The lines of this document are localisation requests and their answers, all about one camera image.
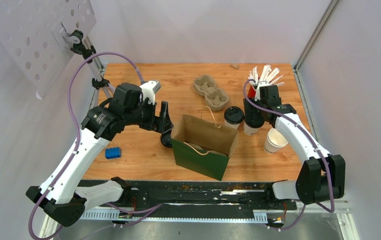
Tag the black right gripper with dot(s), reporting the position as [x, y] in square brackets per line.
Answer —
[248, 107]

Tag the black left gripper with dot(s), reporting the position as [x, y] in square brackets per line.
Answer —
[162, 123]

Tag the black coffee cup lid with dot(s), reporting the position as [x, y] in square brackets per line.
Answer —
[233, 115]

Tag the white paper coffee cup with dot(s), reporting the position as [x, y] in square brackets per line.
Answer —
[232, 125]

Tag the green paper bag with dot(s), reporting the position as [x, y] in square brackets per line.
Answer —
[202, 146]

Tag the cardboard cup carrier stack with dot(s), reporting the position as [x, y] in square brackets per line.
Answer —
[215, 98]

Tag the single cardboard cup carrier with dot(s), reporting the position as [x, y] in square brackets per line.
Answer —
[203, 151]

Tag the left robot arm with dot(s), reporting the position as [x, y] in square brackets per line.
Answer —
[60, 196]

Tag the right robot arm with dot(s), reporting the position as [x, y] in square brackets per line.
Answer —
[322, 174]

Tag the red cylindrical straw holder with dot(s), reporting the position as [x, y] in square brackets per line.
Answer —
[252, 92]

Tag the white paper cup stack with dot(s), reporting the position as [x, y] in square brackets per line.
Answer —
[274, 141]

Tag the wrapped white straws bundle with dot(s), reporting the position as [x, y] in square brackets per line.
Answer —
[268, 77]

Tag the blue toy brick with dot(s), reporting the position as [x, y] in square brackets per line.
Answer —
[113, 153]

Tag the white tripod stand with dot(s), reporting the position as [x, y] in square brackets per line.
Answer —
[86, 50]

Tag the white perforated board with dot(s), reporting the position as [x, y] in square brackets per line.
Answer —
[38, 35]

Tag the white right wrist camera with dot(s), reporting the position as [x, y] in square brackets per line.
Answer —
[260, 85]

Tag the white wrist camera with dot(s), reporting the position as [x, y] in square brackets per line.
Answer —
[149, 90]
[260, 85]

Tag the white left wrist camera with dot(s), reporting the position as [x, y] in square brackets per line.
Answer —
[149, 90]

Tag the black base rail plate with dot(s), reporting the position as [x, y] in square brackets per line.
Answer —
[204, 199]

